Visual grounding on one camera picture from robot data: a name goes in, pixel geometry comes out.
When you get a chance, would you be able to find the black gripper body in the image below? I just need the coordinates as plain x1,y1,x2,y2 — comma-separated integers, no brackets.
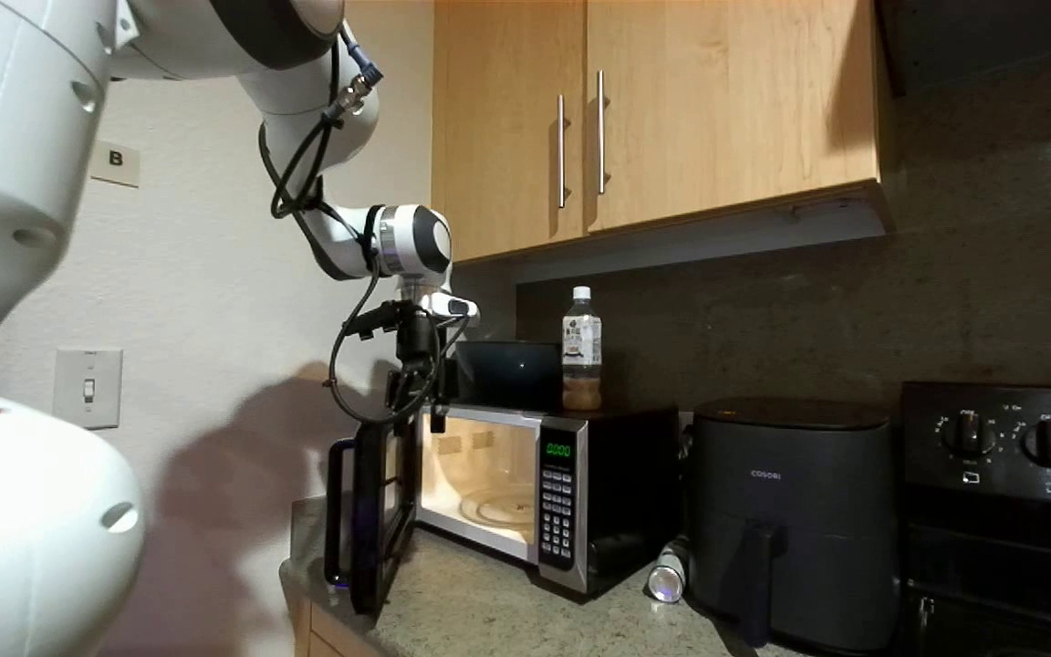
384,307,461,399

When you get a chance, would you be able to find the glass microwave turntable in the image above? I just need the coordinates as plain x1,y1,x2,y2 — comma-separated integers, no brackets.
453,490,543,529

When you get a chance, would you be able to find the steel microwave body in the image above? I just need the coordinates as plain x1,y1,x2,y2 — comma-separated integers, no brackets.
409,400,687,601

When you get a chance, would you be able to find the dark blue bowl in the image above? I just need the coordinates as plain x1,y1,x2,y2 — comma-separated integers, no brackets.
453,334,566,417

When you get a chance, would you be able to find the tea bottle with white cap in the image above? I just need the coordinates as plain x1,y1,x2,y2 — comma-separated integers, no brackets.
554,281,608,417

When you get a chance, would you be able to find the small clear plastic bottle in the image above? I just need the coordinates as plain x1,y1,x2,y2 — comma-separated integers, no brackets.
641,545,693,610

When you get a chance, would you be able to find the black air fryer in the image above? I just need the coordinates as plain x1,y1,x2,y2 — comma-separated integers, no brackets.
684,393,900,657

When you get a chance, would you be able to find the black stove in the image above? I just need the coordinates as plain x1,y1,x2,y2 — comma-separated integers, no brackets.
894,376,1051,657

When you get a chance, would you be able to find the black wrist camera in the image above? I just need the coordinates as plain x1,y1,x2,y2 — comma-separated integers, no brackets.
343,288,482,339

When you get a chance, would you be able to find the thin black camera cable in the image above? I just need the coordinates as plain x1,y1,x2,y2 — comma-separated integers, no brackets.
325,270,472,431

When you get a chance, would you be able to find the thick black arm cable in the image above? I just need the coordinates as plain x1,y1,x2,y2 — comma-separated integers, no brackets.
256,18,387,225

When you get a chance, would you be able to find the short steel cabinet handle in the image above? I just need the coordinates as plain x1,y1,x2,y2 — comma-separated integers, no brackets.
550,91,578,210

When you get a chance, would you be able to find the long steel cabinet handle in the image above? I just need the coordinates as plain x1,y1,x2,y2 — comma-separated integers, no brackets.
592,66,616,199

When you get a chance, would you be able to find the white light switch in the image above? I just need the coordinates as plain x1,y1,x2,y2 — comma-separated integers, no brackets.
51,346,127,434

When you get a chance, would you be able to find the white wall outlet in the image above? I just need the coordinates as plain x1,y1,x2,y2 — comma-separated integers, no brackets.
86,136,146,192

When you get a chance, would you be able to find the wooden wall cabinet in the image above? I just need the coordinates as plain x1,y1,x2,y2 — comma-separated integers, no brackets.
426,0,894,272

